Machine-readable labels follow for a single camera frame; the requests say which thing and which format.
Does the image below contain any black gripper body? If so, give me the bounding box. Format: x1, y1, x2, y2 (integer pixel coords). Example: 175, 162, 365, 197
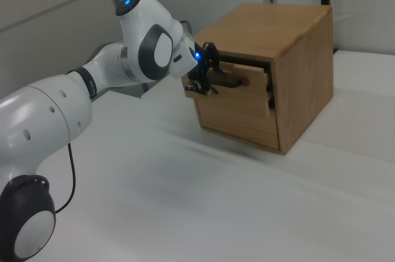
189, 52, 213, 83

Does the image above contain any wooden drawer with black handle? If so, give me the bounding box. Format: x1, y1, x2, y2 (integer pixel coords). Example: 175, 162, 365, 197
181, 59, 276, 118

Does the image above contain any wooden cabinet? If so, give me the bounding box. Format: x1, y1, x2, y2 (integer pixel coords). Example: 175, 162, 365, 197
181, 2, 335, 156

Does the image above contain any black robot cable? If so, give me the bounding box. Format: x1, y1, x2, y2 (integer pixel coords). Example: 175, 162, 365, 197
54, 140, 77, 214

